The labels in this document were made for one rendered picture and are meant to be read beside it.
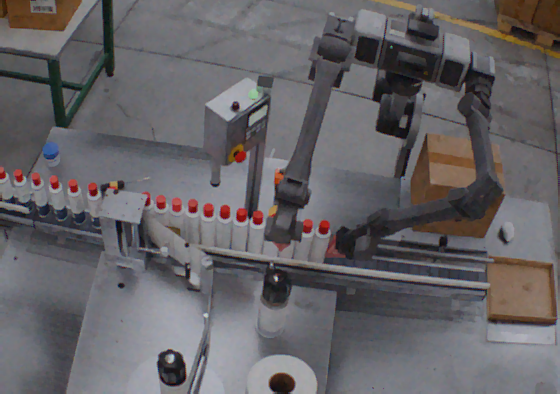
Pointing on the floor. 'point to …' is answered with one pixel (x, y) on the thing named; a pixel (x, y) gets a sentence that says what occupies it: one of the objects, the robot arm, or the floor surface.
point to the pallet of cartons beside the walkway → (528, 4)
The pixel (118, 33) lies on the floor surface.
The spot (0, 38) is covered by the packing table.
